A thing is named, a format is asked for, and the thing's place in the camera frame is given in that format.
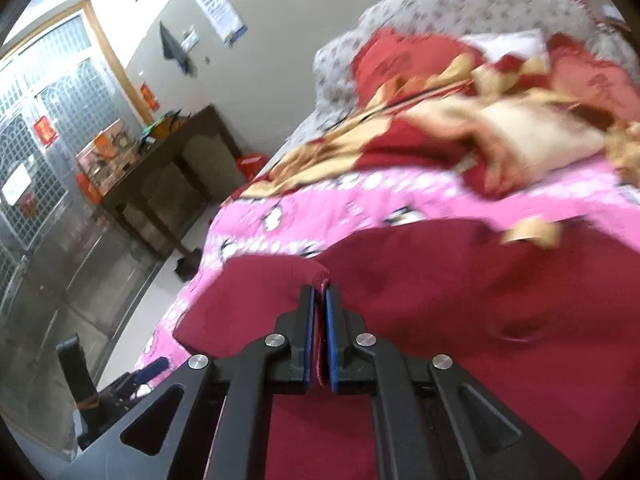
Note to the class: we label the floral padded headboard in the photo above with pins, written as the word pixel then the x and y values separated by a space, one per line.
pixel 450 5

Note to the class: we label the white pillow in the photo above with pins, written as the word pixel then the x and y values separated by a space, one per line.
pixel 510 42

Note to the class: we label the dark cloth on wall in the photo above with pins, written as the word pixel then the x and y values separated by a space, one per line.
pixel 172 47

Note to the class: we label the red paper wall sign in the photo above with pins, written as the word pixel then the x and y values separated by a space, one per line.
pixel 149 96

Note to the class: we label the white and blue wall poster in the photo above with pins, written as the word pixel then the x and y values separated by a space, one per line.
pixel 217 5

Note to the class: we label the pink penguin print blanket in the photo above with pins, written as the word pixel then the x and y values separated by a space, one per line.
pixel 325 195

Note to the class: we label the dark red fleece garment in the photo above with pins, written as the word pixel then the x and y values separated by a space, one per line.
pixel 450 310

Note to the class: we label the white wall socket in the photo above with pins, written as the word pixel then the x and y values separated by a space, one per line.
pixel 190 40

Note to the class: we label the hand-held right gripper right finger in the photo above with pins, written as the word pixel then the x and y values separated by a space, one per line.
pixel 332 345

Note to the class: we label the dark slipper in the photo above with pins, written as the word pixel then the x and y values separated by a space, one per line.
pixel 187 267

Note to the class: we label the dark wooden table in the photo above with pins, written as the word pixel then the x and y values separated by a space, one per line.
pixel 165 160

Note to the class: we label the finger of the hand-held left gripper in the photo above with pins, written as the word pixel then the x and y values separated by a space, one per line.
pixel 152 367

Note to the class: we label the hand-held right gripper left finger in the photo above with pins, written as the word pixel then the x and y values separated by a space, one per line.
pixel 309 340

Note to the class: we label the red plastic bucket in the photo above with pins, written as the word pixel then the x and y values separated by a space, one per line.
pixel 251 164

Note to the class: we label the red and gold quilt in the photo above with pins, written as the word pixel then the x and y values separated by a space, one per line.
pixel 425 135

